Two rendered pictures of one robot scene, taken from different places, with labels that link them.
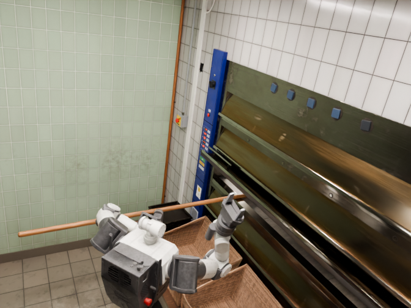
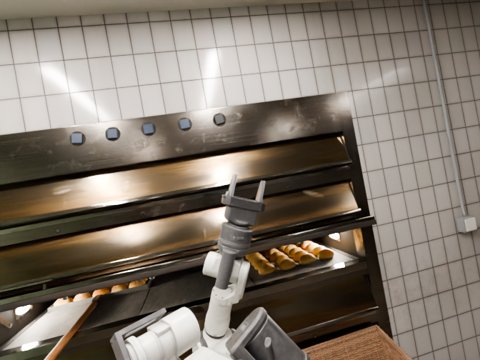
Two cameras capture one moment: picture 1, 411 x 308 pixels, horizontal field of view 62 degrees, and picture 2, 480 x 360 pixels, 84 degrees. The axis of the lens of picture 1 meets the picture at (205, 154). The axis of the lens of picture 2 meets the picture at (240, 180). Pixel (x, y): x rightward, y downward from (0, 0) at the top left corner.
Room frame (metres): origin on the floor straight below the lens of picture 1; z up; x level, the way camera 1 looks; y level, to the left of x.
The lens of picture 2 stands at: (0.95, 0.55, 1.72)
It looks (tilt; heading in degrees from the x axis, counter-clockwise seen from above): 0 degrees down; 290
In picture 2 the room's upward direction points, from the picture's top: 10 degrees counter-clockwise
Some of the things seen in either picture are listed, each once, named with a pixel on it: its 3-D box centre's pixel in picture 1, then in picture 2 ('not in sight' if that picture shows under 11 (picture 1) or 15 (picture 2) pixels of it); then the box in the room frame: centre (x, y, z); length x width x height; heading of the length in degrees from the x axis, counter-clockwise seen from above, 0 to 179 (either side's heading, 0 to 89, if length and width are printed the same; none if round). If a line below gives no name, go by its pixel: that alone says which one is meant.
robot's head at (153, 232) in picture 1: (152, 228); (165, 347); (1.27, 0.19, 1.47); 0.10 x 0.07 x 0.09; 66
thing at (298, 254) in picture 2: not in sight; (281, 251); (1.40, -1.23, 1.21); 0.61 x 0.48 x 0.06; 121
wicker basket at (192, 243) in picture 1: (193, 255); not in sight; (2.03, -0.02, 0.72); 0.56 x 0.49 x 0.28; 32
